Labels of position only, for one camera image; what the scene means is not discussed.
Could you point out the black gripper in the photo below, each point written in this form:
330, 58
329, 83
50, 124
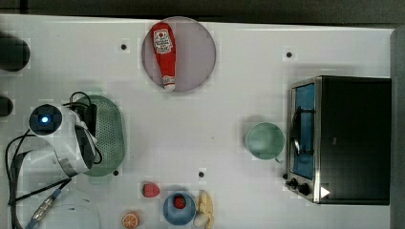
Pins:
87, 114

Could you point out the green oval strainer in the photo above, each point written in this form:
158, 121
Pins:
109, 138

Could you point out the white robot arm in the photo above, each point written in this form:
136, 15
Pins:
72, 143

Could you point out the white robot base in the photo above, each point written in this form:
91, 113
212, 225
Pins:
73, 209

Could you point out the small black cup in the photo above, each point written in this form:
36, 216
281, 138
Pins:
6, 106

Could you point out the black cylindrical cup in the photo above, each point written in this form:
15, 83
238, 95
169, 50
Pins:
15, 53

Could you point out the red strawberry on table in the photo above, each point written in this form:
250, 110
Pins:
150, 190

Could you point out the red ketchup bottle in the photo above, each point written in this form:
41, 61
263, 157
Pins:
164, 46

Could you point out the orange slice toy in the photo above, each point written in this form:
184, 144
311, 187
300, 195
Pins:
130, 220

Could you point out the grey round plate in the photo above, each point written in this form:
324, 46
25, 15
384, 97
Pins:
196, 52

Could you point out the red strawberry in bowl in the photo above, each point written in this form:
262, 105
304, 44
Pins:
179, 202

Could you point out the blue bowl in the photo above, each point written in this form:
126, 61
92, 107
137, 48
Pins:
179, 217

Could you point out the yellow banana toy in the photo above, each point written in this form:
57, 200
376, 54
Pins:
205, 211

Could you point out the green cup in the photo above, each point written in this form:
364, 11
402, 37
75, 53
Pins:
265, 141

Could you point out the black toaster oven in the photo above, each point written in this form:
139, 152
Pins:
339, 140

